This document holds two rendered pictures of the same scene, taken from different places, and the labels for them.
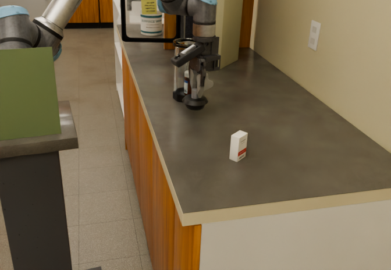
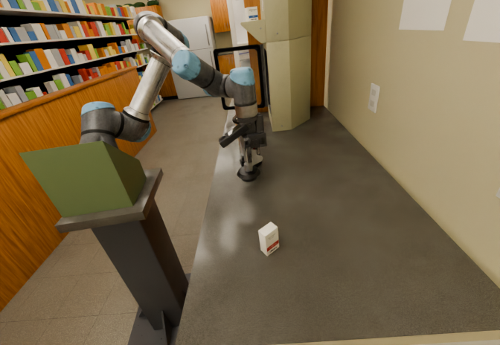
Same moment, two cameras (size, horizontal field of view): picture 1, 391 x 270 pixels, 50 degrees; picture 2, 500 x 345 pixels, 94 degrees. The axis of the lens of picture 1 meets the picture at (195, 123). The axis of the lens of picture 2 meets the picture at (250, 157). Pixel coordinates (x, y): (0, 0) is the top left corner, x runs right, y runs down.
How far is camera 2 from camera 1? 0.70 m
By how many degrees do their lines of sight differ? 17
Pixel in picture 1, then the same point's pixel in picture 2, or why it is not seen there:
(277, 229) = not seen: outside the picture
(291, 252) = not seen: outside the picture
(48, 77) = (107, 165)
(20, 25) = (98, 118)
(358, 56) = (421, 124)
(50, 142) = (120, 216)
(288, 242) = not seen: outside the picture
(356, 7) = (420, 68)
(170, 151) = (208, 234)
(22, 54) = (79, 149)
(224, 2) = (290, 74)
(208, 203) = (208, 333)
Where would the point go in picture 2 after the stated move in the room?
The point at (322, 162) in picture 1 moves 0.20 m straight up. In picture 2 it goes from (367, 263) to (381, 201)
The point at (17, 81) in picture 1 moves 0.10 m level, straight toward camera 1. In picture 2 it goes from (82, 170) to (68, 186)
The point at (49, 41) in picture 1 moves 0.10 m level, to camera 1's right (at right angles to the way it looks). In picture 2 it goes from (134, 126) to (153, 126)
